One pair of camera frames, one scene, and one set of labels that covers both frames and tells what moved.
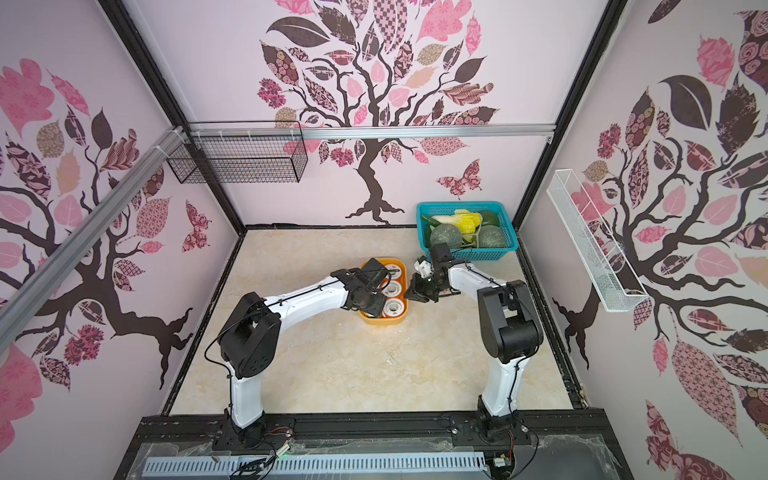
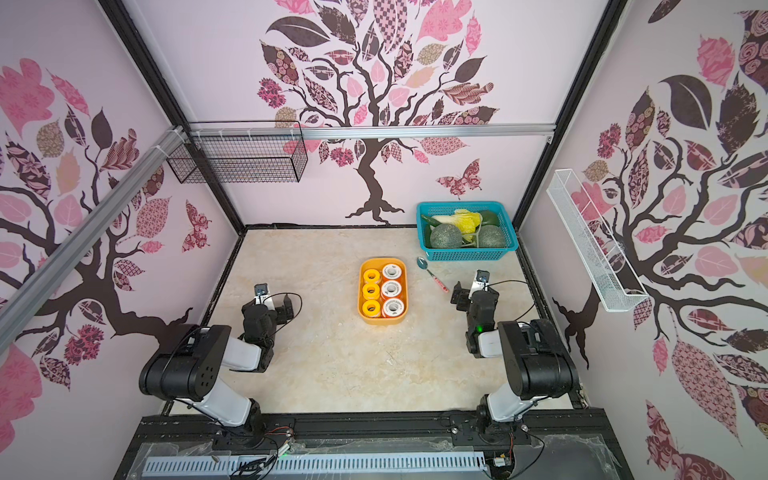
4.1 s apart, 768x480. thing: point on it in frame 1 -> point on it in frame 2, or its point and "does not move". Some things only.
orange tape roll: (393, 307) does not move
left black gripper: (376, 306) -> (282, 315)
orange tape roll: (394, 271) does not move
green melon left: (446, 233) does not move
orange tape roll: (393, 289) does not move
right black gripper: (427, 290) -> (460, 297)
